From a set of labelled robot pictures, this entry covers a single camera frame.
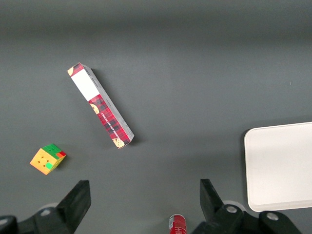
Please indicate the red aluminium drink bottle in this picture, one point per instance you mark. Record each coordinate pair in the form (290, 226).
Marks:
(178, 225)

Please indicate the red tartan cookie box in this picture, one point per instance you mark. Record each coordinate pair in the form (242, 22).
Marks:
(107, 117)

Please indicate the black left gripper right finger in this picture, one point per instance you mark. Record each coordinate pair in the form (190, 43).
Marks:
(214, 214)

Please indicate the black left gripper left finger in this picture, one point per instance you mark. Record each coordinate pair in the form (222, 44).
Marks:
(73, 207)

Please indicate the white rectangular tray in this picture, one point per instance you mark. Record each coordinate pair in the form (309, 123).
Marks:
(280, 165)

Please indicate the multicoloured puzzle cube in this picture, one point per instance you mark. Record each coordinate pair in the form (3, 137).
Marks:
(44, 161)

